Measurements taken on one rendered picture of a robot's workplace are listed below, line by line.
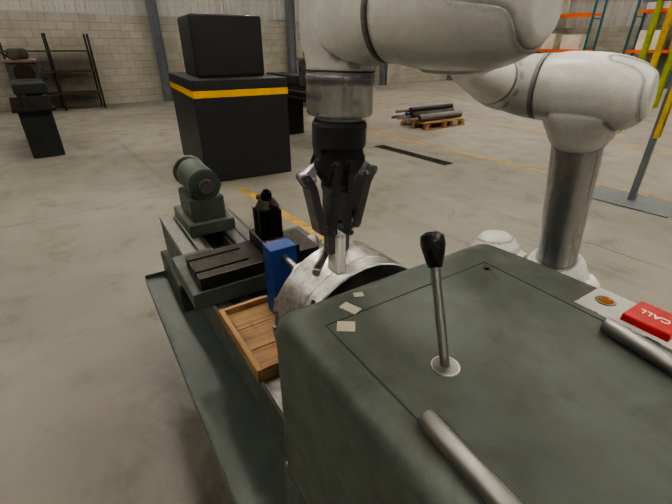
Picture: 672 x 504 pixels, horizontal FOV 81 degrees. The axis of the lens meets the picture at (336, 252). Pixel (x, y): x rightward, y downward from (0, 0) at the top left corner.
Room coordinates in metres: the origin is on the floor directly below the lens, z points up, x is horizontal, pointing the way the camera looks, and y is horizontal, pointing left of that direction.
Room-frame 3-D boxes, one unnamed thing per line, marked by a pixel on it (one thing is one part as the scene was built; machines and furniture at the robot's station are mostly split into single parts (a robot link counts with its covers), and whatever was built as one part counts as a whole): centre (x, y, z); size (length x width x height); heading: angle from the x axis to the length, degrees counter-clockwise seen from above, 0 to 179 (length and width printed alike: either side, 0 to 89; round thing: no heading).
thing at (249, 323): (0.93, 0.12, 0.88); 0.36 x 0.30 x 0.04; 123
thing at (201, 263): (1.22, 0.29, 0.95); 0.43 x 0.18 x 0.04; 123
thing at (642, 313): (0.45, -0.46, 1.26); 0.06 x 0.06 x 0.02; 33
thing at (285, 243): (1.00, 0.16, 1.00); 0.08 x 0.06 x 0.23; 123
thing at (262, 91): (6.04, 1.59, 0.98); 1.81 x 1.22 x 1.95; 29
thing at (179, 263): (1.28, 0.30, 0.89); 0.53 x 0.30 x 0.06; 123
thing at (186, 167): (1.72, 0.63, 1.01); 0.30 x 0.20 x 0.29; 33
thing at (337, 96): (0.56, -0.01, 1.55); 0.09 x 0.09 x 0.06
